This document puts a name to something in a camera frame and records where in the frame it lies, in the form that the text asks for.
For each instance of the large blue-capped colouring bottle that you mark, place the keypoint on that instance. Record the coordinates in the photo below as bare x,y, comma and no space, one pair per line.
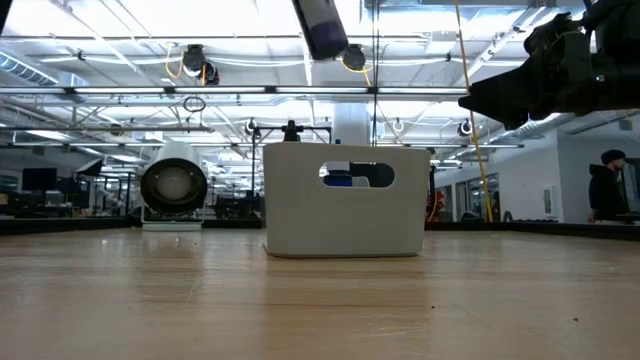
337,181

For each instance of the large purple-capped colouring bottle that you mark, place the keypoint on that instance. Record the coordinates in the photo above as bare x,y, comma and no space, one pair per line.
322,30

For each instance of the black rig crossbar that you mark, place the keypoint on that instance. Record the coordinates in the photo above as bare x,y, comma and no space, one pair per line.
292,131

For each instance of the person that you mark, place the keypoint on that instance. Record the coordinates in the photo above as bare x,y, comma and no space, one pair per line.
607,190

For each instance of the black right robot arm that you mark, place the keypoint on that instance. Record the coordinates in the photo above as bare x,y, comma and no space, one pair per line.
620,50

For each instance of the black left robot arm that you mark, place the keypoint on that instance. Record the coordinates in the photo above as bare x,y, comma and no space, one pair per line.
4,10

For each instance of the black monitor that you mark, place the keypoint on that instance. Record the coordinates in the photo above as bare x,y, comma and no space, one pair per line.
39,179

